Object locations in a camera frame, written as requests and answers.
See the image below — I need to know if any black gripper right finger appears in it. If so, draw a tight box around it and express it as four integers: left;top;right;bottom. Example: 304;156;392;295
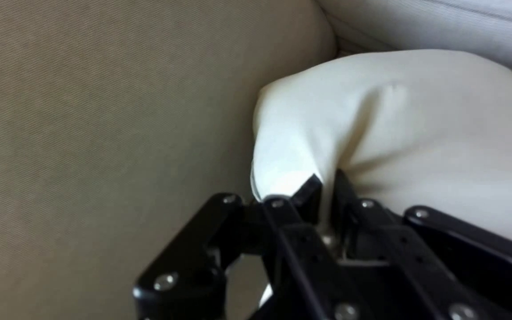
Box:
333;169;512;320

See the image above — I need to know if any white pleated cushion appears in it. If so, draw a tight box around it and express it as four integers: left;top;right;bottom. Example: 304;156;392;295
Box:
248;48;512;254

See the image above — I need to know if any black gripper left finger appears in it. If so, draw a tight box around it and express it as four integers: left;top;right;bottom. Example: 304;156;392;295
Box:
132;172;352;320

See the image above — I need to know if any grey fabric couch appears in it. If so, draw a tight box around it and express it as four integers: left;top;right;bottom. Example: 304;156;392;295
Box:
0;0;512;320

